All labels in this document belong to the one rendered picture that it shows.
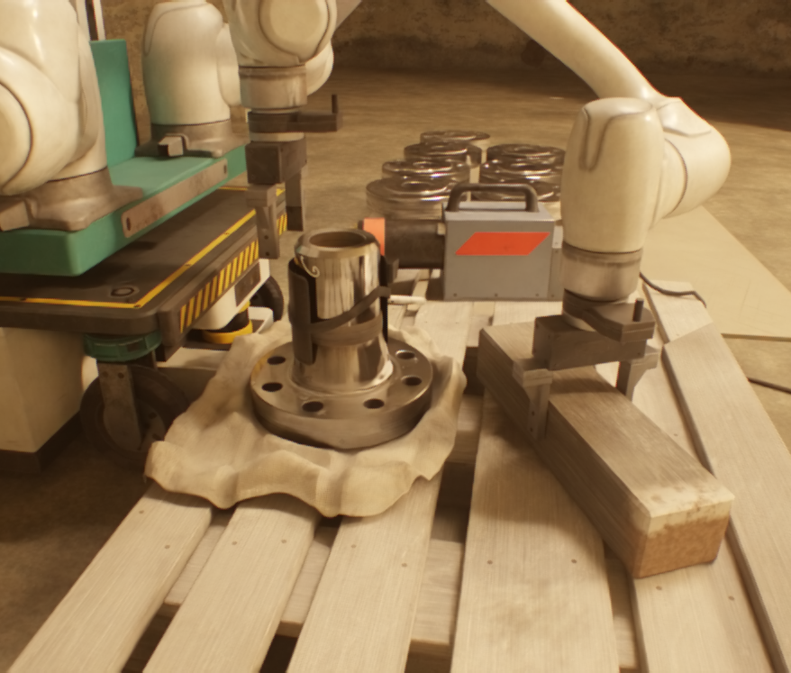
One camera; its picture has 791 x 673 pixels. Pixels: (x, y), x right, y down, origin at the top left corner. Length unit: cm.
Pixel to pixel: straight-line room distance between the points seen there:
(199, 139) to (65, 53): 63
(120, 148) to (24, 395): 51
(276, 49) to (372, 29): 932
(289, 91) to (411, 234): 49
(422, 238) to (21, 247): 71
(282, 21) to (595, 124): 33
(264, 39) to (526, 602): 62
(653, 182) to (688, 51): 933
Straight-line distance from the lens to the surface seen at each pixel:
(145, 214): 111
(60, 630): 76
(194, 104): 137
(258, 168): 94
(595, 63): 92
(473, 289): 136
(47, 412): 114
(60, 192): 98
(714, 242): 240
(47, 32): 77
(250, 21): 76
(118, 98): 138
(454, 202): 136
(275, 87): 94
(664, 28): 1002
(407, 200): 169
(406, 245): 134
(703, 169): 87
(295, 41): 75
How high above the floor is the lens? 66
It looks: 25 degrees down
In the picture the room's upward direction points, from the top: straight up
